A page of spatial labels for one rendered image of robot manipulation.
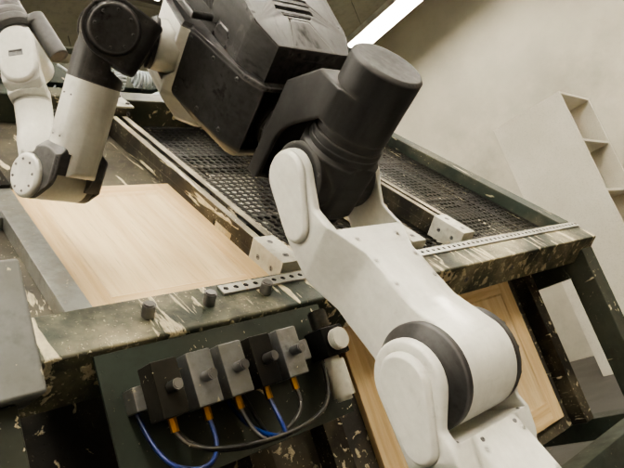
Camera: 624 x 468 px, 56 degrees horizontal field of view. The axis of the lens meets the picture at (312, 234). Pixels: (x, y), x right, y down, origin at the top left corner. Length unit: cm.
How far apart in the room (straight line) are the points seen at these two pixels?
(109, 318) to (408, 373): 58
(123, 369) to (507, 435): 61
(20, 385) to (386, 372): 45
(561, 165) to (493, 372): 405
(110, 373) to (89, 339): 7
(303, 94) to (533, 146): 406
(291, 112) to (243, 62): 12
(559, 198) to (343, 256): 401
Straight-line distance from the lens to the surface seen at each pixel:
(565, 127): 479
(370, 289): 83
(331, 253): 84
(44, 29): 127
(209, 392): 99
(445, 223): 192
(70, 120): 106
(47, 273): 124
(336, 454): 151
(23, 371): 81
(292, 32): 97
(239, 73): 96
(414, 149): 282
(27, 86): 119
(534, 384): 227
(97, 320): 110
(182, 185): 170
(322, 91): 86
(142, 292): 125
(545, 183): 482
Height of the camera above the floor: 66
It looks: 13 degrees up
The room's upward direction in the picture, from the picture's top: 19 degrees counter-clockwise
